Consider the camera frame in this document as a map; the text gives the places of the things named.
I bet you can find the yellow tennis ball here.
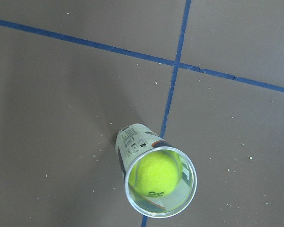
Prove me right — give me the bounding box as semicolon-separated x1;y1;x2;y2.
128;150;182;198

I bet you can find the clear tennis ball can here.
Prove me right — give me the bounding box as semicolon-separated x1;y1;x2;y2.
115;123;197;218

